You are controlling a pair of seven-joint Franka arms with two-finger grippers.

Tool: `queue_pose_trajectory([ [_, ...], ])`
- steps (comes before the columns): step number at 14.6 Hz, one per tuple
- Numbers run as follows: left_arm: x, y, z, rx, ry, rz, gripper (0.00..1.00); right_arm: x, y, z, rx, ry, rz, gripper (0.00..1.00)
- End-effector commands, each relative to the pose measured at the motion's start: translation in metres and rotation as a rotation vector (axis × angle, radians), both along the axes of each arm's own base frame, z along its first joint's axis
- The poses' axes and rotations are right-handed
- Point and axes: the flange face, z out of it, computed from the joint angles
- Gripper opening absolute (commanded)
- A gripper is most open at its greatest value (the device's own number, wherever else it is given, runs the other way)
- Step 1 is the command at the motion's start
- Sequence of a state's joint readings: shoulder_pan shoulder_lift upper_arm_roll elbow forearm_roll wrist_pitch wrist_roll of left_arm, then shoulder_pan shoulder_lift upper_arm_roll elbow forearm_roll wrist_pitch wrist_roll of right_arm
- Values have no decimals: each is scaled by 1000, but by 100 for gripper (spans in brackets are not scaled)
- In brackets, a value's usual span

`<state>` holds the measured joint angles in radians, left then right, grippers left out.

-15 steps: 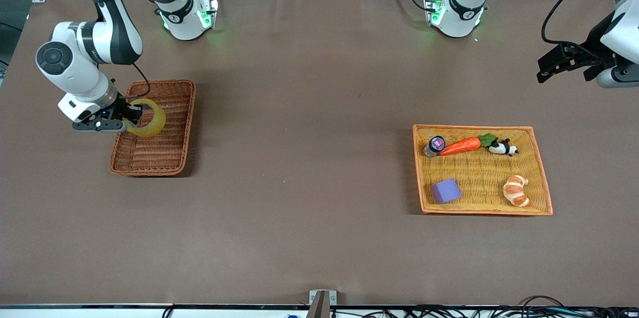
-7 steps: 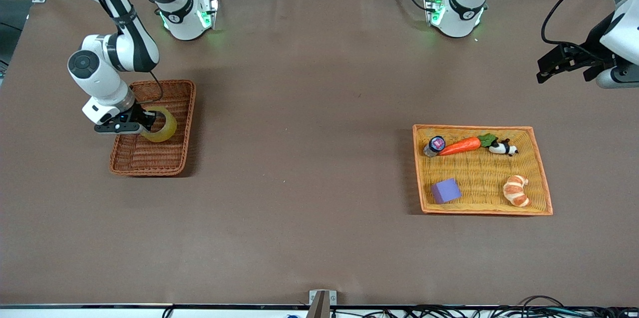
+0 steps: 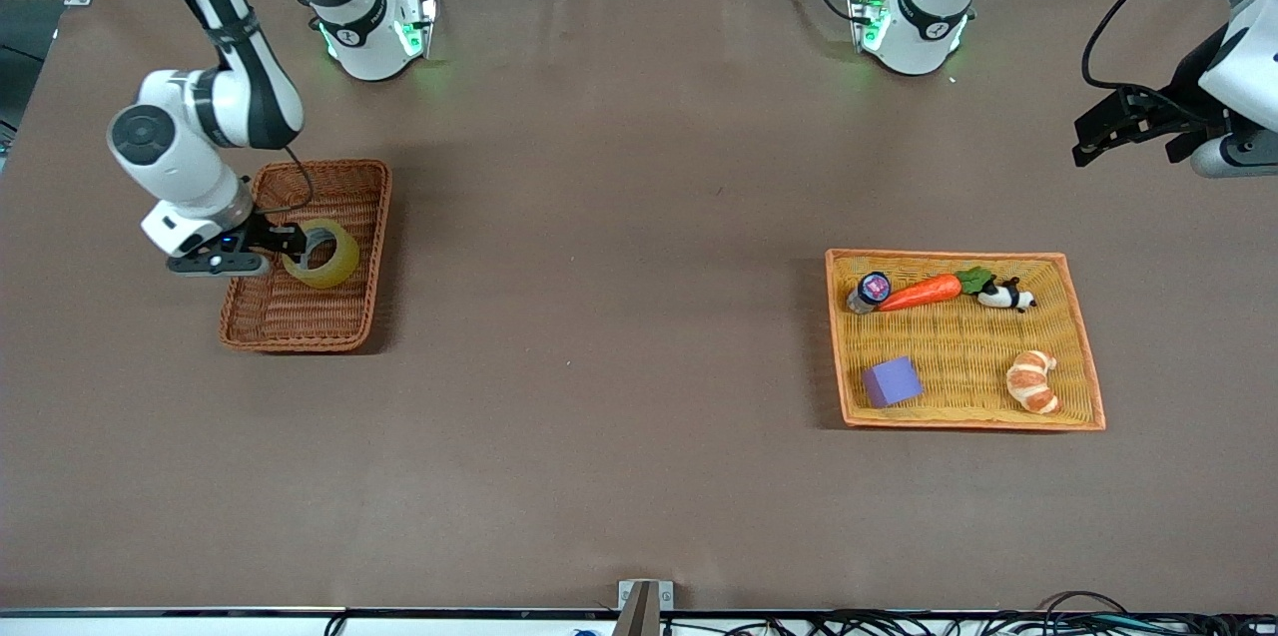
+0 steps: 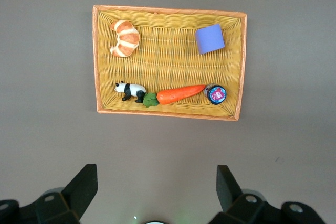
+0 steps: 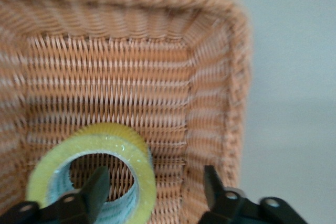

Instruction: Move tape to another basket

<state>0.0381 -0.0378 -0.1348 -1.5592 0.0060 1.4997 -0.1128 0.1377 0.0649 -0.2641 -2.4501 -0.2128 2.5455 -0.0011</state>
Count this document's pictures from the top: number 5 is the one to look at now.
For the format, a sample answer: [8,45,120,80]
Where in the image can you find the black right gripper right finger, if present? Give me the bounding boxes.
[200,165,308,224]

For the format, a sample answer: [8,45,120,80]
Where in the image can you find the brown wicker basket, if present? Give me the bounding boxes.
[0,0,254,224]

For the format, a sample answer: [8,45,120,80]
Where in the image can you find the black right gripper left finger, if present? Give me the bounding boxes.
[0,165,110,224]

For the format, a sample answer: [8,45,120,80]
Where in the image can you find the yellow packing tape roll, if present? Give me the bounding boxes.
[26,122,158,224]

